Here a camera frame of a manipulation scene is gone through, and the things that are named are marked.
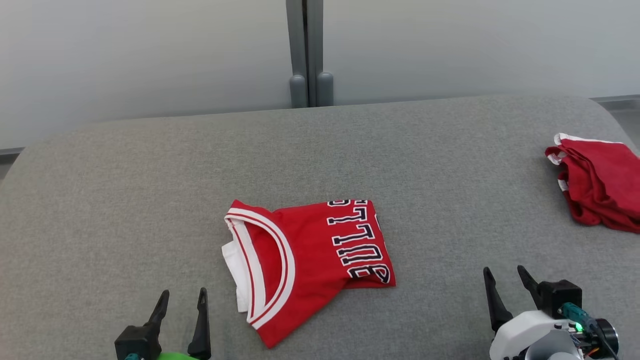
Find grey double partition post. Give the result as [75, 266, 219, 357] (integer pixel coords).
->
[286, 0, 335, 109]

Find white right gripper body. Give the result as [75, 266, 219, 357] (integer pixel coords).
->
[489, 310, 620, 360]

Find red jersey with black lettering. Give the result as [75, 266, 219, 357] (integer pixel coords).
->
[221, 199, 397, 349]

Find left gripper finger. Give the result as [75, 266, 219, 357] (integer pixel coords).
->
[187, 287, 212, 360]
[146, 290, 171, 335]

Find red shorts with white stripe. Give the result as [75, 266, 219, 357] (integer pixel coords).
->
[545, 132, 640, 235]

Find grey baseboard rail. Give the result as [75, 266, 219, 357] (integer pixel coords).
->
[592, 95, 640, 113]
[0, 147, 26, 165]

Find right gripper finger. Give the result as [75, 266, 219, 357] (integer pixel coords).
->
[482, 266, 515, 333]
[516, 265, 543, 310]

